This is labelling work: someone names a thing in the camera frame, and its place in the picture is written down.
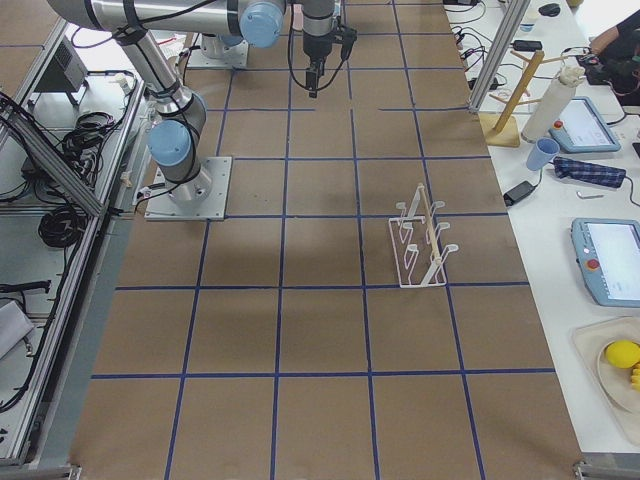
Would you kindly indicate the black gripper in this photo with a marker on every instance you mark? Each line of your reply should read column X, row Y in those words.
column 316, row 47

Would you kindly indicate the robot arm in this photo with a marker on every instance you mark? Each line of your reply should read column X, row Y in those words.
column 228, row 49
column 173, row 142

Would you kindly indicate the blue cup on desk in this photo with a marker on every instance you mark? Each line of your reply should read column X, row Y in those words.
column 543, row 152

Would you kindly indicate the wooden mug tree stand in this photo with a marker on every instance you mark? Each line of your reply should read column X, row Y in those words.
column 501, row 130

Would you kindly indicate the black power adapter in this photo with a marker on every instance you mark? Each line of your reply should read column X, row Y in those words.
column 518, row 193

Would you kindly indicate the beige water bottle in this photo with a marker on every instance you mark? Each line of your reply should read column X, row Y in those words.
column 556, row 97

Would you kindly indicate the blue teach pendant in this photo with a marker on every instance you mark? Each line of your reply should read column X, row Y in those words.
column 607, row 253
column 581, row 129

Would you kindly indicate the yellow lemon toy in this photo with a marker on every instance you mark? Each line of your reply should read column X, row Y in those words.
column 622, row 354

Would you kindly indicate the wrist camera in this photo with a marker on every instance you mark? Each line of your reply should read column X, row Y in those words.
column 345, row 37

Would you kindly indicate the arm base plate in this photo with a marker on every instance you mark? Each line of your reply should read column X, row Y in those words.
column 203, row 198
column 197, row 61

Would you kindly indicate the white wire cup rack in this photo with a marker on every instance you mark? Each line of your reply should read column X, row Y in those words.
column 415, row 238

